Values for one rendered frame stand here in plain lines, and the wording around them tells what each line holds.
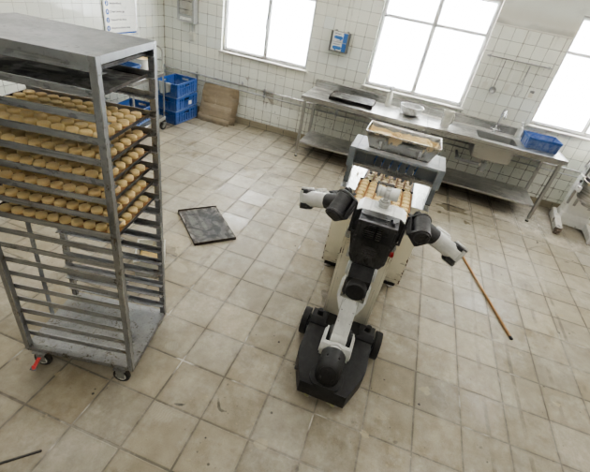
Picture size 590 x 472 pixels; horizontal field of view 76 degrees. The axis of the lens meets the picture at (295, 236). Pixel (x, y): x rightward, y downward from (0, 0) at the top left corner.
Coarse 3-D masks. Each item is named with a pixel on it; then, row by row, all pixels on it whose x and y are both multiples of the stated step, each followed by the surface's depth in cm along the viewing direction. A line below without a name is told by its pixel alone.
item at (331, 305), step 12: (348, 240) 247; (336, 264) 260; (336, 276) 265; (384, 276) 252; (336, 288) 270; (372, 288) 260; (336, 300) 275; (372, 300) 265; (336, 312) 281; (360, 312) 274
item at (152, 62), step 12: (156, 60) 171; (156, 72) 173; (156, 84) 175; (156, 96) 178; (156, 108) 180; (156, 120) 183; (156, 144) 190; (156, 156) 193; (156, 192) 205; (156, 204) 209; (156, 216) 214
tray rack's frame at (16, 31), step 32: (0, 32) 133; (32, 32) 141; (64, 32) 150; (96, 32) 161; (0, 256) 183; (96, 320) 242; (160, 320) 251; (32, 352) 220; (64, 352) 220; (96, 352) 224
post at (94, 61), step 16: (96, 64) 128; (96, 80) 130; (96, 96) 134; (96, 112) 137; (96, 128) 140; (112, 176) 153; (112, 192) 156; (112, 208) 159; (112, 224) 163; (112, 240) 168; (128, 320) 199; (128, 336) 203; (128, 352) 211; (128, 368) 219
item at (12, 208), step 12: (12, 204) 180; (132, 204) 197; (144, 204) 199; (36, 216) 174; (48, 216) 174; (60, 216) 179; (72, 216) 180; (120, 216) 187; (132, 216) 188; (84, 228) 175; (96, 228) 174; (108, 228) 175; (120, 228) 179
